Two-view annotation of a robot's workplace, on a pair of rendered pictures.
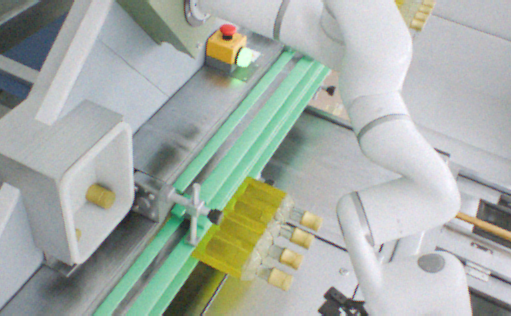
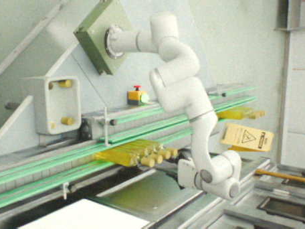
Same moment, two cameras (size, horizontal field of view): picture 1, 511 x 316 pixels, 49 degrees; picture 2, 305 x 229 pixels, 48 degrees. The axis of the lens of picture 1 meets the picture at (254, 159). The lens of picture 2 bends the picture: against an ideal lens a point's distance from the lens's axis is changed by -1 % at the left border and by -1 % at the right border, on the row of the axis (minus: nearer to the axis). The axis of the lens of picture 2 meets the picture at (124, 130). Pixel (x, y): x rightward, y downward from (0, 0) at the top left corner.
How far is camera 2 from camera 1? 0.95 m
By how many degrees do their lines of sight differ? 37
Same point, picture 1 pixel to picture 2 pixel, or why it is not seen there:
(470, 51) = not seen: outside the picture
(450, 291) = (190, 83)
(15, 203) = (30, 101)
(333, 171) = not seen: hidden behind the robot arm
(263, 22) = (132, 41)
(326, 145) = not seen: hidden behind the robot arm
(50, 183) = (42, 82)
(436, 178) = (182, 47)
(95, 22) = (71, 48)
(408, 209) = (174, 63)
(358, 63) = (154, 24)
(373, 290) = (158, 90)
